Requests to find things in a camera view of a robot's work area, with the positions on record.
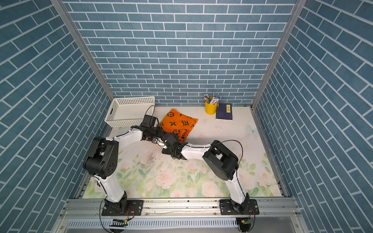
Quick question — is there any blue white pencil box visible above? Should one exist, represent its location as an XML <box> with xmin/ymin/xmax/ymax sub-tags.
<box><xmin>209</xmin><ymin>98</ymin><xmax>220</xmax><ymax>105</ymax></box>

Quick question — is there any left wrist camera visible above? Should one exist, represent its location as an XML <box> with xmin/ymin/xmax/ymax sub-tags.
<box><xmin>141</xmin><ymin>115</ymin><xmax>159</xmax><ymax>128</ymax></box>

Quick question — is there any yellow bucket pen holder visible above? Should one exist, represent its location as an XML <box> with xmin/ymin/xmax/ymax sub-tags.
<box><xmin>205</xmin><ymin>102</ymin><xmax>219</xmax><ymax>115</ymax></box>

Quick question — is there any dark blue book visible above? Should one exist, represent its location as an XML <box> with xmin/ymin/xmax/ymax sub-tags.
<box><xmin>216</xmin><ymin>103</ymin><xmax>233</xmax><ymax>120</ymax></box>

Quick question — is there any white perforated plastic basket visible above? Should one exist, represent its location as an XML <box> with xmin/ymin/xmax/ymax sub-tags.
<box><xmin>105</xmin><ymin>97</ymin><xmax>155</xmax><ymax>128</ymax></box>

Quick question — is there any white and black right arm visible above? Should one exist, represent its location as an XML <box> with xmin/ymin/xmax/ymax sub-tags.
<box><xmin>160</xmin><ymin>133</ymin><xmax>249</xmax><ymax>207</ymax></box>

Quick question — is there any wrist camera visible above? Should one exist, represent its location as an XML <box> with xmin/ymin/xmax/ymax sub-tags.
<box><xmin>141</xmin><ymin>115</ymin><xmax>159</xmax><ymax>128</ymax></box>
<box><xmin>152</xmin><ymin>137</ymin><xmax>167</xmax><ymax>148</ymax></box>

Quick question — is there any orange patterned plush pillowcase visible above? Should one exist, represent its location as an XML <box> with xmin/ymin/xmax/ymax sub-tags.
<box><xmin>159</xmin><ymin>109</ymin><xmax>198</xmax><ymax>143</ymax></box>

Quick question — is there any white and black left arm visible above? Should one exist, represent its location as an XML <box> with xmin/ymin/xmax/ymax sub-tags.
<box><xmin>83</xmin><ymin>126</ymin><xmax>164</xmax><ymax>203</ymax></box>

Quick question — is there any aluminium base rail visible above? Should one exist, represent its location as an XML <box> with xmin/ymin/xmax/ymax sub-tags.
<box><xmin>60</xmin><ymin>197</ymin><xmax>301</xmax><ymax>219</ymax></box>

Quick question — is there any white slotted cable duct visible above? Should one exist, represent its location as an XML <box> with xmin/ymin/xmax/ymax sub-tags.
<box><xmin>67</xmin><ymin>217</ymin><xmax>237</xmax><ymax>230</ymax></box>

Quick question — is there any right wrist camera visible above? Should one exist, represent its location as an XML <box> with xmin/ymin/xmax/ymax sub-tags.
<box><xmin>152</xmin><ymin>137</ymin><xmax>167</xmax><ymax>148</ymax></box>

